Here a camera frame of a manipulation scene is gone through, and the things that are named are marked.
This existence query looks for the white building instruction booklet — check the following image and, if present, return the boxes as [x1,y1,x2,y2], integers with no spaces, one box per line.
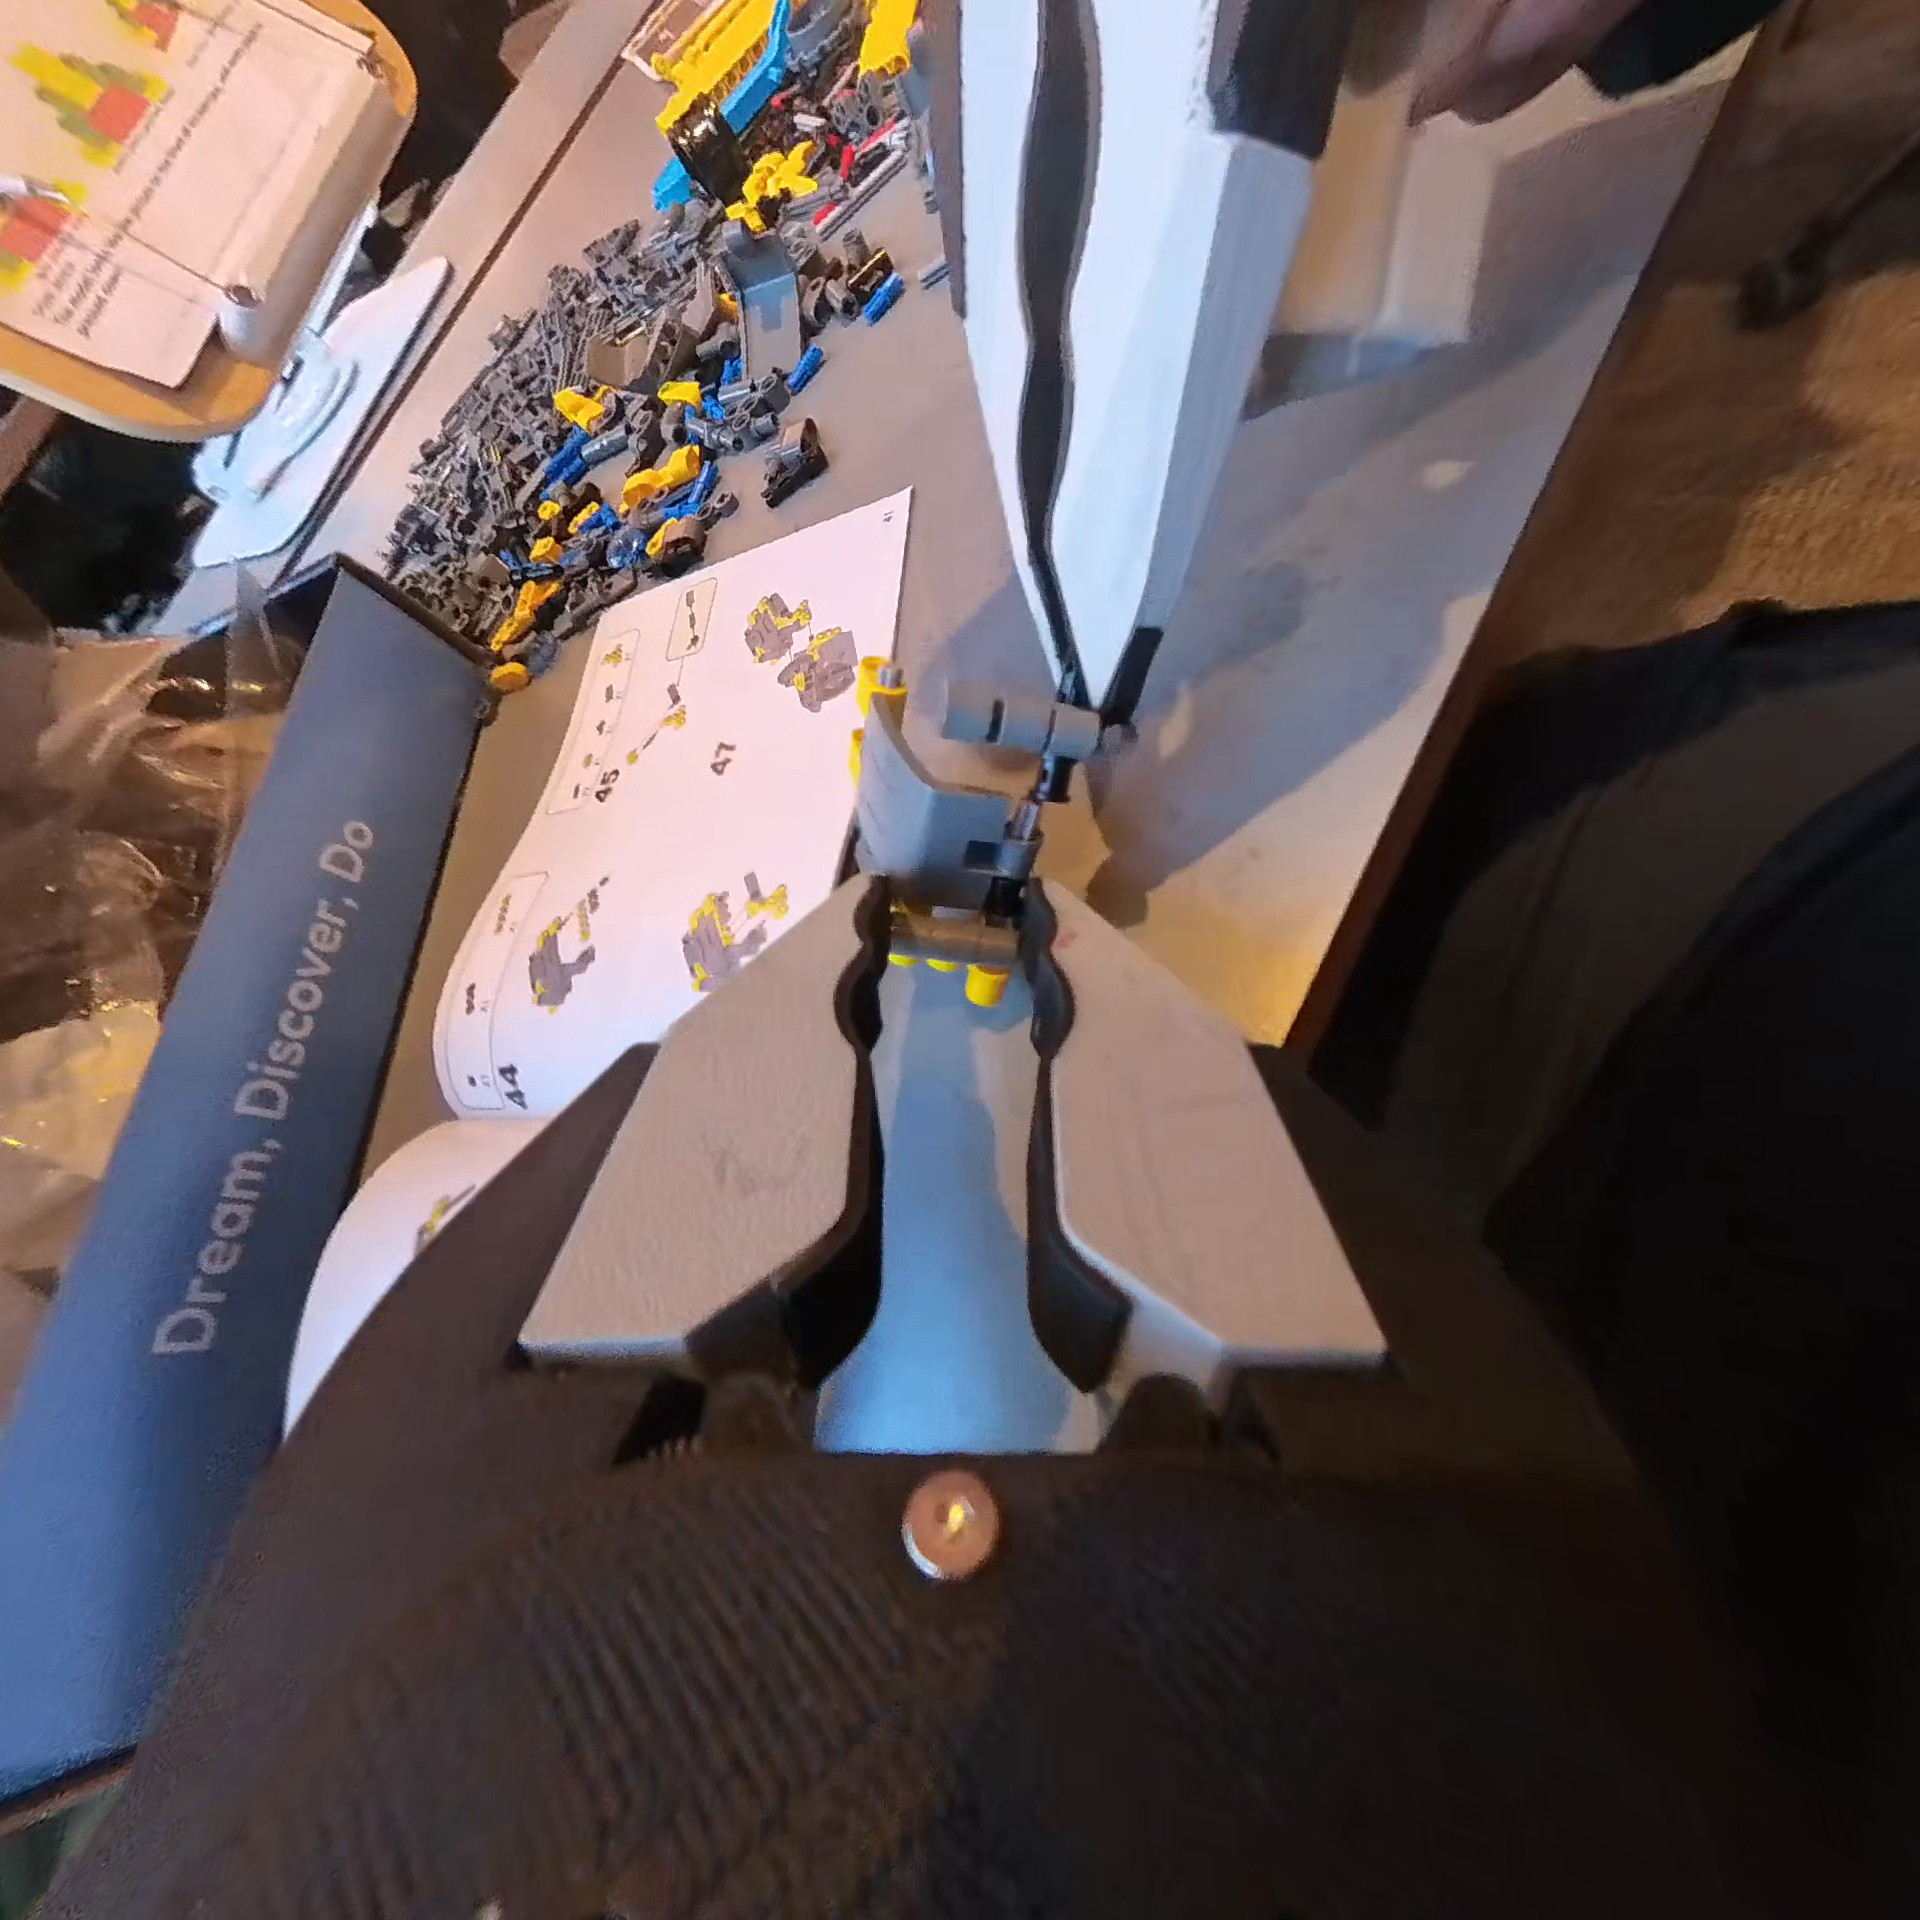
[283,484,918,1443]

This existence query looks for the grey yellow brick subassembly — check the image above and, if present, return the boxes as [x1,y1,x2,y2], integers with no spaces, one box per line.
[845,654,1052,1010]

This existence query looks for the dark grey cardboard box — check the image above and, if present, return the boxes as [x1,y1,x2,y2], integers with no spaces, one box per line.
[0,554,504,1803]

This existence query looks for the pile of loose building bricks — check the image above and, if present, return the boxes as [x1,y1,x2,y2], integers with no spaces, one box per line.
[382,195,918,693]

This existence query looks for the person's right hand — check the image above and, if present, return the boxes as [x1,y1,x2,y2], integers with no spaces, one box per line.
[1405,0,1640,126]

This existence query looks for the person's dark top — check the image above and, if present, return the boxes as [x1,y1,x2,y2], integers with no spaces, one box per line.
[1483,601,1920,1920]

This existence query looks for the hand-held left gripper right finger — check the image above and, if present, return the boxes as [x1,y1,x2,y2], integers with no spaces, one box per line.
[1025,876,1389,1399]

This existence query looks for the yellow blue beam assembly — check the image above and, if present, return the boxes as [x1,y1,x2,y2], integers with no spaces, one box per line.
[652,0,842,212]

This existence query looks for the instruction sheet display stand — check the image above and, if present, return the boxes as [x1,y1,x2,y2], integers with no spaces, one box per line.
[0,0,452,573]

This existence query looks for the clear plastic bag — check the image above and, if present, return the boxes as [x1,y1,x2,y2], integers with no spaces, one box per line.
[0,593,317,1308]

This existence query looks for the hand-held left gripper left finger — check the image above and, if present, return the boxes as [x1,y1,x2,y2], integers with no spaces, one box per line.
[513,875,888,1371]

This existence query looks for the grey curved panel piece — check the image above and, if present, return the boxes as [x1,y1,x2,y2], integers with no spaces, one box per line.
[723,225,803,370]

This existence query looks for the person's right forearm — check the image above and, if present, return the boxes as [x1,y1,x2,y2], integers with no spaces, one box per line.
[1582,0,1794,55]

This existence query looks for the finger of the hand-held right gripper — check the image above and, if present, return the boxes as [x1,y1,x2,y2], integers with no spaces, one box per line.
[1042,0,1319,722]
[955,0,1085,708]

